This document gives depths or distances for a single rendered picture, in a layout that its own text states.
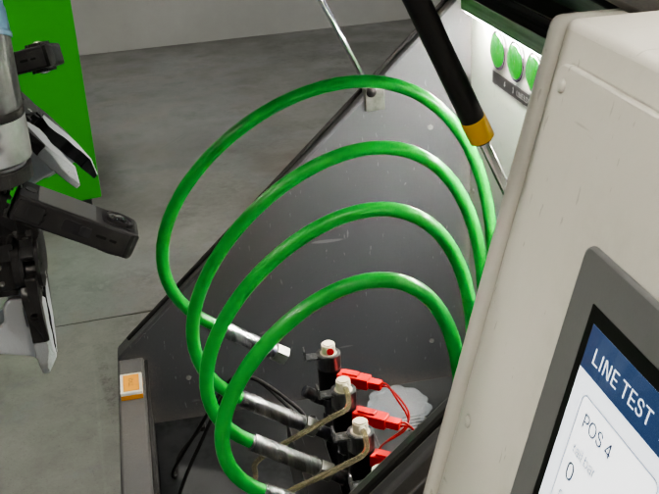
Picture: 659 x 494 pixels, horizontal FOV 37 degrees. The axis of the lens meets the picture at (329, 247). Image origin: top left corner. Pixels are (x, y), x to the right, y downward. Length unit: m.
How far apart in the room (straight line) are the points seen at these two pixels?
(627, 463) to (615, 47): 0.24
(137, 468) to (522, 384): 0.69
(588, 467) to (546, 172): 0.19
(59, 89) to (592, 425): 3.91
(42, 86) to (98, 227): 3.47
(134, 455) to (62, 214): 0.47
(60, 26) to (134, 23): 3.28
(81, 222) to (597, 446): 0.51
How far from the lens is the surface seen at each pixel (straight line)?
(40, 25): 4.30
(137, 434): 1.32
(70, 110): 4.39
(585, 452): 0.58
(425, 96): 1.05
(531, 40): 1.12
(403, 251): 1.47
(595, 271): 0.58
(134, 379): 1.40
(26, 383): 3.35
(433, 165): 0.99
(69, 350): 3.49
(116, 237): 0.90
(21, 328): 0.95
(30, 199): 0.89
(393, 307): 1.51
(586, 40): 0.65
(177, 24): 7.61
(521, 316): 0.67
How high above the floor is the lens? 1.69
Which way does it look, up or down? 25 degrees down
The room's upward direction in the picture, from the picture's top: 3 degrees counter-clockwise
